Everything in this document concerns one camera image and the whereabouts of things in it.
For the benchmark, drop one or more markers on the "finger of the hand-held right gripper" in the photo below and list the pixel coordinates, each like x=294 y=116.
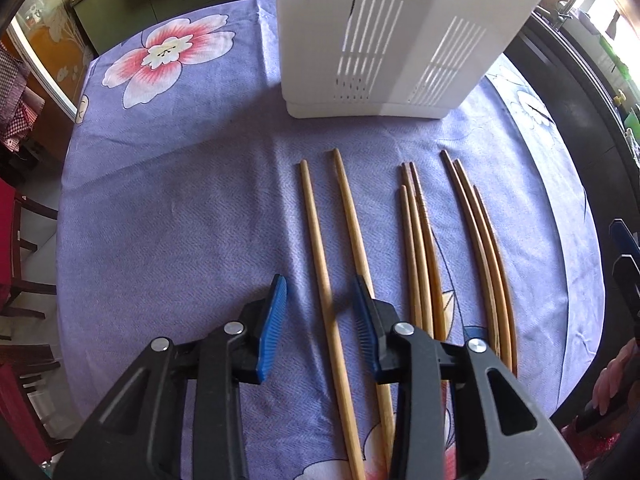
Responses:
x=631 y=285
x=627 y=240

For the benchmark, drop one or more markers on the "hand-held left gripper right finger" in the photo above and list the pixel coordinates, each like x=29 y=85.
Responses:
x=367 y=325

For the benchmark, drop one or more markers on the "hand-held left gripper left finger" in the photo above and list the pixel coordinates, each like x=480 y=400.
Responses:
x=272 y=320

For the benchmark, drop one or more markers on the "light bamboo chopstick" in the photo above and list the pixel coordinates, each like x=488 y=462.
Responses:
x=350 y=210
x=320 y=270

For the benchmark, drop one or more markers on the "brown wooden chopstick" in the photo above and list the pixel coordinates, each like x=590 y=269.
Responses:
x=419 y=240
x=409 y=240

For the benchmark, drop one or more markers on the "brown grooved-tip chopstick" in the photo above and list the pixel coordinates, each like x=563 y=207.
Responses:
x=429 y=245

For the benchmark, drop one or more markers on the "dark brown curved chopstick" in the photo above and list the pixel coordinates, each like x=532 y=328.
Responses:
x=502 y=260
x=475 y=240
x=487 y=240

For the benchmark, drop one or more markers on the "white plastic utensil holder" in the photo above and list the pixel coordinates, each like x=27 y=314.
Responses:
x=320 y=35

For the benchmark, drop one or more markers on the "person's right forearm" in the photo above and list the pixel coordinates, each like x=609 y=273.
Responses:
x=610 y=447

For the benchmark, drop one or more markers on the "person's right hand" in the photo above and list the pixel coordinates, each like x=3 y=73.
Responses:
x=617 y=375

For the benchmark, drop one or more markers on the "green plastic bottle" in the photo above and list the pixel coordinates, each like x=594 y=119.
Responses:
x=631 y=117

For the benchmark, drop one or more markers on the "purple floral tablecloth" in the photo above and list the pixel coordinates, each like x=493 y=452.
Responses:
x=200 y=210

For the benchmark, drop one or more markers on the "dark green sink cabinet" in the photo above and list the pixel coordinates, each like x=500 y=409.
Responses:
x=565 y=110

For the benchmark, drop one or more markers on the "red wooden chair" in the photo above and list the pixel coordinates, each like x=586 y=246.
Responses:
x=7 y=240
x=15 y=400

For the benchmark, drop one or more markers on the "checkered cloth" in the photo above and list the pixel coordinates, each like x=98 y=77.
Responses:
x=15 y=90

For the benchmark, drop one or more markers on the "glass display cabinet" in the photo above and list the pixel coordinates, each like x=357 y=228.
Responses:
x=45 y=45

